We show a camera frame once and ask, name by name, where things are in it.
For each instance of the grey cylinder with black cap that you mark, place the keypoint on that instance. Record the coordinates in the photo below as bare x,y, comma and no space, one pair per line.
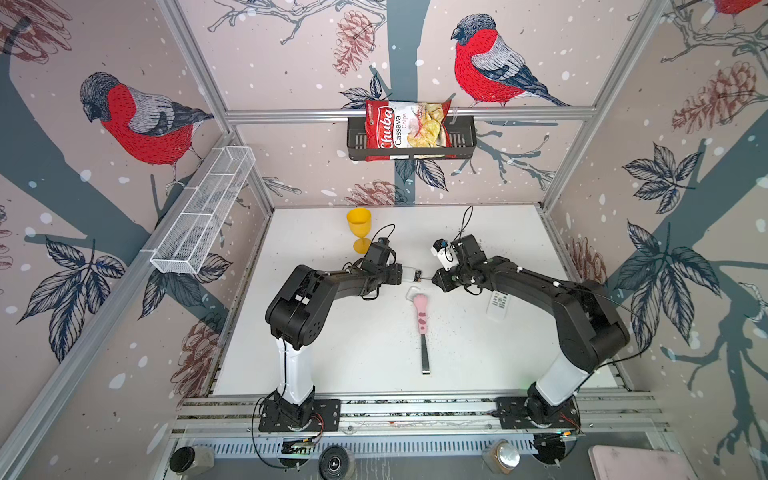
192,460

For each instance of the white battery cover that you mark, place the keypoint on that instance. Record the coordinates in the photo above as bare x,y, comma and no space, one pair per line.
412,293

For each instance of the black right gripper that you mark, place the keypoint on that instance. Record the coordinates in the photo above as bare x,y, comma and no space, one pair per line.
441,283

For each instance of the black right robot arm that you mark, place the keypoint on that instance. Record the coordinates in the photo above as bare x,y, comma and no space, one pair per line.
589,329

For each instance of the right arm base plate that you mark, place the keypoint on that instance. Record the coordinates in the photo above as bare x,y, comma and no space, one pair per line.
510,413

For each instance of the black round speaker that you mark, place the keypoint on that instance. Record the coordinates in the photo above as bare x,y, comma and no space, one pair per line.
336,463

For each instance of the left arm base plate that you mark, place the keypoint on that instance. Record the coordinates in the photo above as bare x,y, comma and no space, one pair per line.
314,416

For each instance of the pink pad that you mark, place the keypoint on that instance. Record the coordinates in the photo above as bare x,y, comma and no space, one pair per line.
621,463

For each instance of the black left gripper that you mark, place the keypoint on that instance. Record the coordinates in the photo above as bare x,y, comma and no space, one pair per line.
396,271

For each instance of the aluminium mounting rail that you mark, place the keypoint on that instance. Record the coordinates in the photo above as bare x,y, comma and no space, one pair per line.
410,425

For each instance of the white AC remote with display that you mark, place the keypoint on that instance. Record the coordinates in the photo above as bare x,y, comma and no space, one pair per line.
411,274

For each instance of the yellow plastic goblet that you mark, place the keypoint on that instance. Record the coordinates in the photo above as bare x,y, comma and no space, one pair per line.
360,223

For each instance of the red cassava chips bag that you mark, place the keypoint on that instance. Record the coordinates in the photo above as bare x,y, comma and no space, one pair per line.
406,125

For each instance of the white remote control with buttons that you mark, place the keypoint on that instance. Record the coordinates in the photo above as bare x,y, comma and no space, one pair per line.
498,306

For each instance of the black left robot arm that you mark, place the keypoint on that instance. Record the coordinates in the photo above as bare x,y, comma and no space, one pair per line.
296,317

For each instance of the silver metal can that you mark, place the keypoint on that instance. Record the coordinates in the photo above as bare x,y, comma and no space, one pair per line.
501,457

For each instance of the black wall basket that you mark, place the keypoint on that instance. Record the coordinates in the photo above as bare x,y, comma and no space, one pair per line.
461,143

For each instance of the white wire mesh shelf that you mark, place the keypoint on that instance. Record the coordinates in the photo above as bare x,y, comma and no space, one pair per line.
194,231

